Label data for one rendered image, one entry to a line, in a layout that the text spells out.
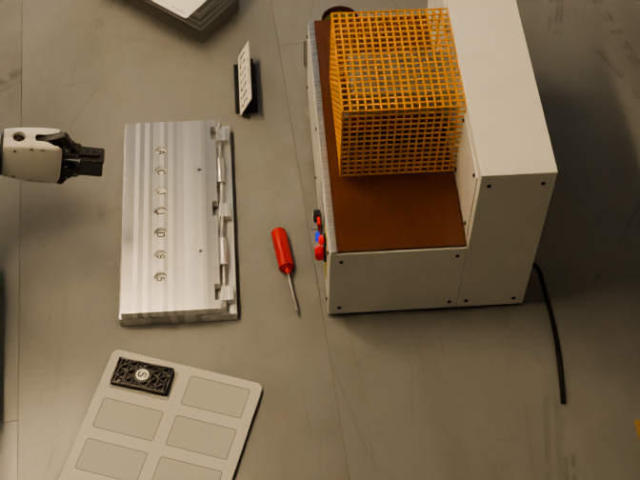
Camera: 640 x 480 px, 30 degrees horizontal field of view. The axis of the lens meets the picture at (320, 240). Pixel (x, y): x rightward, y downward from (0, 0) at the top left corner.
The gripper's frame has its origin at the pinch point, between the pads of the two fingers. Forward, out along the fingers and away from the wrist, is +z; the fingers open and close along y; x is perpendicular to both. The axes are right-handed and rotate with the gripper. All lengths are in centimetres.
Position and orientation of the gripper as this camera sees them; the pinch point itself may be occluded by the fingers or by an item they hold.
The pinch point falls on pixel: (91, 161)
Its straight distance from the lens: 212.3
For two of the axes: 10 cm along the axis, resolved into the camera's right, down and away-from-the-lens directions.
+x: 0.7, 8.1, -5.8
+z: 9.7, 0.8, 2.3
